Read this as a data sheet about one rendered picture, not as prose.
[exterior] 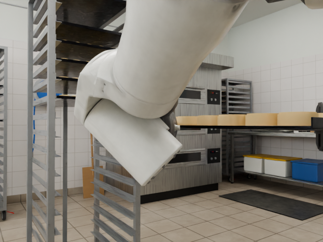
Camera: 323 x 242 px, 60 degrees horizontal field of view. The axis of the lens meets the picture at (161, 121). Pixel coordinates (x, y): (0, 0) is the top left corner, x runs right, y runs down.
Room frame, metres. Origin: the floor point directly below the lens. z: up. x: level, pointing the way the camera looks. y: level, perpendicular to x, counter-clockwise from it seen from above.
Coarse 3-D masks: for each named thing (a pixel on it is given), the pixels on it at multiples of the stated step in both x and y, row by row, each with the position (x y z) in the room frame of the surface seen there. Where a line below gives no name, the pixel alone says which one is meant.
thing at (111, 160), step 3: (96, 156) 2.01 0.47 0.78; (99, 156) 1.96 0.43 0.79; (102, 156) 1.91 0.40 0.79; (105, 156) 1.87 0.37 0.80; (99, 159) 1.90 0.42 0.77; (102, 159) 1.90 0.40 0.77; (105, 159) 1.87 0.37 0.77; (108, 159) 1.83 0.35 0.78; (111, 159) 1.79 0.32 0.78; (114, 159) 1.75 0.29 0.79; (108, 162) 1.77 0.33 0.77; (111, 162) 1.75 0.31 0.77; (114, 162) 1.75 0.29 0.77; (117, 162) 1.71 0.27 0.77; (120, 165) 1.63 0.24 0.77
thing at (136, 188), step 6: (138, 186) 1.53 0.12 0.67; (138, 192) 1.53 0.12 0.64; (138, 198) 1.53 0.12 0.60; (138, 204) 1.53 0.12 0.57; (138, 210) 1.53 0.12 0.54; (138, 216) 1.53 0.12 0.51; (138, 222) 1.53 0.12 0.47; (138, 228) 1.53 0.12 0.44; (138, 234) 1.53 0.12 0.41; (138, 240) 1.53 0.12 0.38
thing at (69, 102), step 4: (60, 96) 1.32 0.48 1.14; (64, 96) 1.33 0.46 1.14; (68, 96) 1.34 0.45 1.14; (72, 96) 1.35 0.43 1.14; (56, 100) 1.42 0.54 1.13; (60, 100) 1.42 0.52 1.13; (64, 100) 1.42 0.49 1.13; (68, 100) 1.42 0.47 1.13; (72, 100) 1.42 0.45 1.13; (44, 104) 1.70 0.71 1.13; (56, 104) 1.70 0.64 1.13; (60, 104) 1.70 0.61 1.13; (64, 104) 1.70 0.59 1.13; (68, 104) 1.70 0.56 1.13; (72, 104) 1.70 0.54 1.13
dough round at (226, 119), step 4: (220, 116) 0.46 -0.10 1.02; (224, 116) 0.45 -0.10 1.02; (228, 116) 0.45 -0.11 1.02; (232, 116) 0.45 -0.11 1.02; (236, 116) 0.45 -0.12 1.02; (240, 116) 0.45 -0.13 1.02; (244, 116) 0.45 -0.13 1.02; (220, 120) 0.46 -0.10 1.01; (224, 120) 0.45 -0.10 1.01; (228, 120) 0.45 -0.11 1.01; (232, 120) 0.45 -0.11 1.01; (236, 120) 0.45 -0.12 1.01; (240, 120) 0.45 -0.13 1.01; (244, 120) 0.45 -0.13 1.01; (220, 124) 0.46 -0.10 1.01; (224, 124) 0.45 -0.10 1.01; (228, 124) 0.45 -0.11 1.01; (232, 124) 0.45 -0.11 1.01; (236, 124) 0.45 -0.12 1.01; (240, 124) 0.45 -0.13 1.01; (244, 124) 0.45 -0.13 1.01
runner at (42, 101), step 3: (39, 99) 1.61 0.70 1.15; (42, 99) 1.54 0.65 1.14; (45, 99) 1.47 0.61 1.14; (57, 99) 1.34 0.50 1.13; (33, 102) 1.78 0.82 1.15; (36, 102) 1.70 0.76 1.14; (39, 102) 1.61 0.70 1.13; (42, 102) 1.54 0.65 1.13; (45, 102) 1.51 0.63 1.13; (33, 105) 1.78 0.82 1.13; (36, 105) 1.74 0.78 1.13; (39, 105) 1.74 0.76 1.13
